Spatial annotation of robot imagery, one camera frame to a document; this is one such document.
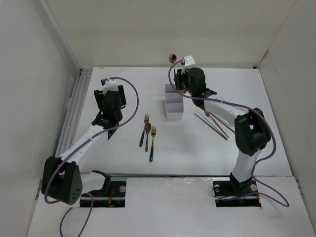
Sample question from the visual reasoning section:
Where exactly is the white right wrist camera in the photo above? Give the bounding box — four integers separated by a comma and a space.
181, 55, 196, 74

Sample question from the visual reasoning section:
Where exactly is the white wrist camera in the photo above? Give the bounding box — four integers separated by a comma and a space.
181, 55, 196, 74
101, 77, 118, 95

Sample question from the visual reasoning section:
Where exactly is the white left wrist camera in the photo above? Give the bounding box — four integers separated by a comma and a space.
101, 77, 118, 95

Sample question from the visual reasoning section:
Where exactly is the purple cable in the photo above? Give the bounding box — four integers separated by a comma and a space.
168, 59, 290, 207
44, 77, 140, 235

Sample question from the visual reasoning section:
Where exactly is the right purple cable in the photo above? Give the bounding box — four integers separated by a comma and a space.
168, 59, 290, 207

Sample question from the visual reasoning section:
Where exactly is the gold spoon green handle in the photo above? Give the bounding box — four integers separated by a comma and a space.
168, 53, 179, 90

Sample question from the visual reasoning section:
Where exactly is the gold fork green handle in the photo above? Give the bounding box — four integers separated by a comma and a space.
149, 126, 157, 162
139, 114, 150, 147

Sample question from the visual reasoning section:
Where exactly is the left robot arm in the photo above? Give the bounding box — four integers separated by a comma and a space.
41, 79, 126, 205

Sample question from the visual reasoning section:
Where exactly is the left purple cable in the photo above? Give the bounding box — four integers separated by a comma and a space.
44, 77, 140, 235

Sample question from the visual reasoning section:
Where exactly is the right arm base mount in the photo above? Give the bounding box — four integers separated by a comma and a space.
212, 177, 261, 207

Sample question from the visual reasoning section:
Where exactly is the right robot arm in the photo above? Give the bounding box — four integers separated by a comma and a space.
173, 68, 274, 195

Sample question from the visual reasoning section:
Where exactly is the aluminium frame rail left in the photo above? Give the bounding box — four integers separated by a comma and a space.
52, 68, 92, 157

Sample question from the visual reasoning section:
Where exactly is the white three-compartment utensil holder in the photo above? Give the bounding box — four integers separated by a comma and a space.
164, 84, 184, 120

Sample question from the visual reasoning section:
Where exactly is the rose gold small fork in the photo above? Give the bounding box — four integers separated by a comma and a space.
204, 112, 229, 138

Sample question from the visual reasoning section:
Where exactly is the dark grey chopstick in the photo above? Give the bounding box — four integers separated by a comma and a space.
194, 113, 228, 141
196, 110, 229, 139

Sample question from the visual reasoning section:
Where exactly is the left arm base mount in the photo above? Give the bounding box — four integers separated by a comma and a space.
79, 170, 127, 208

